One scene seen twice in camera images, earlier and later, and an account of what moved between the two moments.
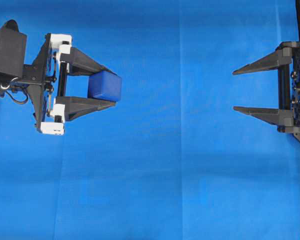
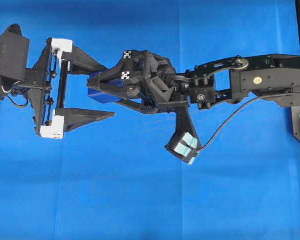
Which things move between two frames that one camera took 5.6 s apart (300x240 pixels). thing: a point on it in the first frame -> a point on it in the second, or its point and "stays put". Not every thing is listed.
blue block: x=104 y=85 stays put
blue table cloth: x=172 y=159 stays put
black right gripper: x=291 y=90 -> x=161 y=90
